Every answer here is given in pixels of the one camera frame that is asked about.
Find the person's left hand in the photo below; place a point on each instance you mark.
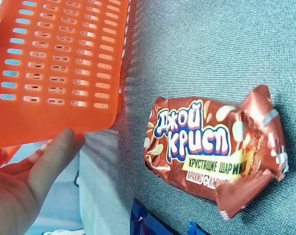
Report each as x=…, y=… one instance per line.
x=18, y=195

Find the person's left fingers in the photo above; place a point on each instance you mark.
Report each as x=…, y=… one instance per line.
x=56, y=156

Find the orange perforated plastic basket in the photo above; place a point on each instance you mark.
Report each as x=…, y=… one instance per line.
x=59, y=61

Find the blue snack packet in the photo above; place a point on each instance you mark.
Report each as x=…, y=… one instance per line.
x=137, y=220
x=195, y=228

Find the brown snack packet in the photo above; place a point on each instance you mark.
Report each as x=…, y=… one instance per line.
x=199, y=147

